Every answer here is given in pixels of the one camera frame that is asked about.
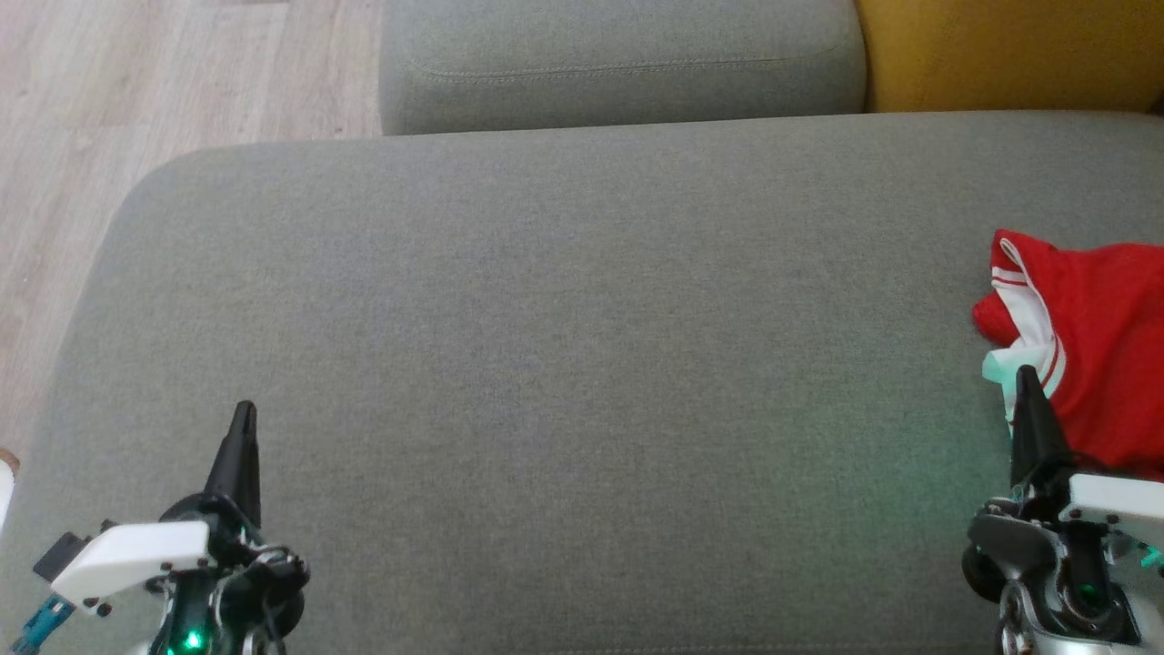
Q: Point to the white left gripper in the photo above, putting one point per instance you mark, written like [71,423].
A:
[136,557]

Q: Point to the blue camera connector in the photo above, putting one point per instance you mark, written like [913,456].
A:
[44,623]
[1151,555]

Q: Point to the blue right camera connector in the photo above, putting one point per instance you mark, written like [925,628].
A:
[1151,555]

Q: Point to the mustard yellow cushion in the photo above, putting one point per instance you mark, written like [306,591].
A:
[1009,50]

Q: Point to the blue left camera connector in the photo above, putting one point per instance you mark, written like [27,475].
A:
[44,623]

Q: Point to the grey sofa back cushion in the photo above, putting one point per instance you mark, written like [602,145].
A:
[618,64]

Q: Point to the grey fabric sofa seat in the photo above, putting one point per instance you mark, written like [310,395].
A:
[582,382]

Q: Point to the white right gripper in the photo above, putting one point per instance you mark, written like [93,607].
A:
[1114,505]

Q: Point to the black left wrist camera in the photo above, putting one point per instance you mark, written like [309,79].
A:
[62,557]

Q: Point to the red jersey with white sleeves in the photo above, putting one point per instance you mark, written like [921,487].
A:
[1105,346]

